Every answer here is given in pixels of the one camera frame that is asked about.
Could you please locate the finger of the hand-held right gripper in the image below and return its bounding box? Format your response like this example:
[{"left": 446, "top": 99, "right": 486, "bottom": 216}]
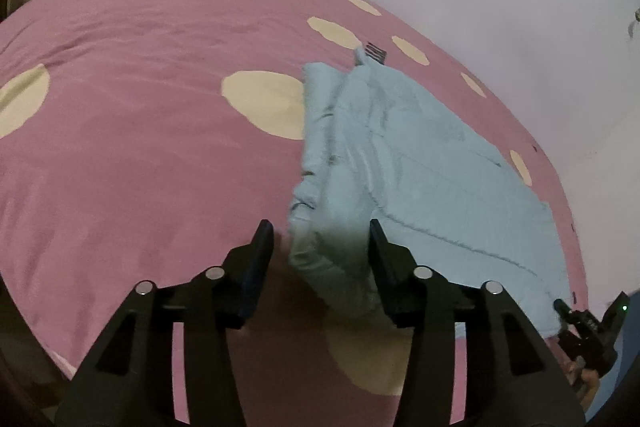
[{"left": 552, "top": 298, "right": 583, "bottom": 333}]

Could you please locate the light blue puffer jacket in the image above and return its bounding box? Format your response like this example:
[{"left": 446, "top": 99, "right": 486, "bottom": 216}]
[{"left": 287, "top": 46, "right": 574, "bottom": 339}]

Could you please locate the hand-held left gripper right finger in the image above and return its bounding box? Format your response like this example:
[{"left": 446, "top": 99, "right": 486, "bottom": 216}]
[{"left": 369, "top": 219, "right": 586, "bottom": 427}]

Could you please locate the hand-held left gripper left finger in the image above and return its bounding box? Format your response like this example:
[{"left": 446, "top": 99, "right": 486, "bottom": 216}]
[{"left": 54, "top": 219, "right": 275, "bottom": 427}]

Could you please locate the person's right hand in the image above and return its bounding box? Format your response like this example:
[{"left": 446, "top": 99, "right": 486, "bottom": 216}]
[{"left": 569, "top": 355, "right": 601, "bottom": 407}]

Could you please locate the pink polka dot bed sheet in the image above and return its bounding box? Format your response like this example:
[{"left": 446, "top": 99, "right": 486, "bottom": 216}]
[{"left": 0, "top": 0, "right": 590, "bottom": 427}]

